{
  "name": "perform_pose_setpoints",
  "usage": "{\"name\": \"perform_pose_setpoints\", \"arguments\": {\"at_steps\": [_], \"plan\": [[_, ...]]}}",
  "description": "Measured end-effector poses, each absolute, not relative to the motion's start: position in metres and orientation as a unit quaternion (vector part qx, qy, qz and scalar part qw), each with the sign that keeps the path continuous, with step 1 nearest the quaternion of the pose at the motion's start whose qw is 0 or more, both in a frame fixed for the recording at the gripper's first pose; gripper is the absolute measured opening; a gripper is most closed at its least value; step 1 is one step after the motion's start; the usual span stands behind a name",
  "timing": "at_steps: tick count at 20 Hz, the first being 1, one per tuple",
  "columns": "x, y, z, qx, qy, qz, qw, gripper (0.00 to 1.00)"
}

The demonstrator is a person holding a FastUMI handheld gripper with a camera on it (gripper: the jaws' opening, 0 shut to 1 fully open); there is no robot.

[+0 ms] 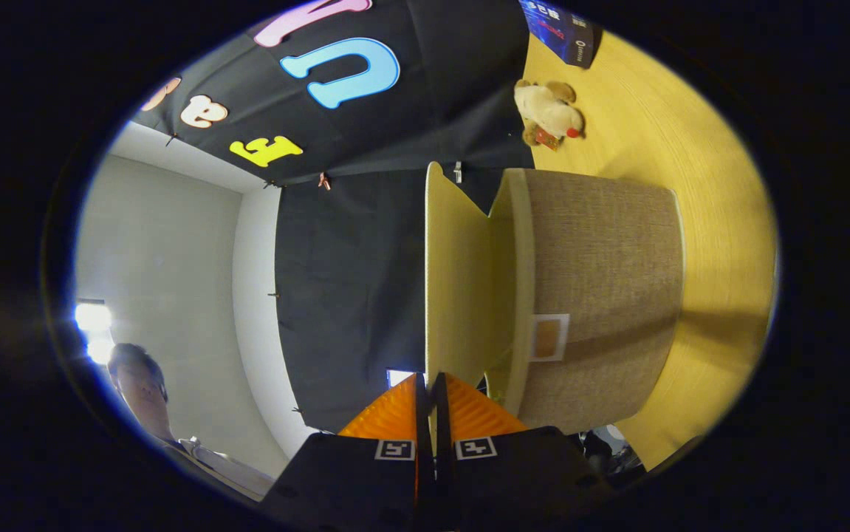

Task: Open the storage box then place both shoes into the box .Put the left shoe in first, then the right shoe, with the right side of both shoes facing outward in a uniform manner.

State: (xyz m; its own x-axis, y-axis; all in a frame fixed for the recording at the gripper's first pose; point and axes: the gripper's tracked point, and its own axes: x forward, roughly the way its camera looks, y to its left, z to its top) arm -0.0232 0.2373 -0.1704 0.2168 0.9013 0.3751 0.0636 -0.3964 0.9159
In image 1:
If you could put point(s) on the beige fabric storage box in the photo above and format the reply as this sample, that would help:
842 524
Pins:
602 266

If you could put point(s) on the pink clothes peg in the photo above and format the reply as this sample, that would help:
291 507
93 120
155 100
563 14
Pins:
323 181

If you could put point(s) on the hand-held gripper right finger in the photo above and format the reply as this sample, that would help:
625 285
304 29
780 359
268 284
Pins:
521 480

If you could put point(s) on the brown plush toy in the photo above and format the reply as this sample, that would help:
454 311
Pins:
549 111

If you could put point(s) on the dark blue book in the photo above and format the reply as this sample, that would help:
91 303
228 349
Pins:
561 29

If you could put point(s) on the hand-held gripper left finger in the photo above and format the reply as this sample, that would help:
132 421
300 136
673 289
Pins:
351 480

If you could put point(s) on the computer monitor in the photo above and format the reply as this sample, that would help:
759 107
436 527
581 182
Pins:
397 377

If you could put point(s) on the bright lamp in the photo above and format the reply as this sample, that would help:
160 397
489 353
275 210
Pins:
92 321

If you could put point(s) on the person's body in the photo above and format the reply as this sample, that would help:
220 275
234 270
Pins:
144 391

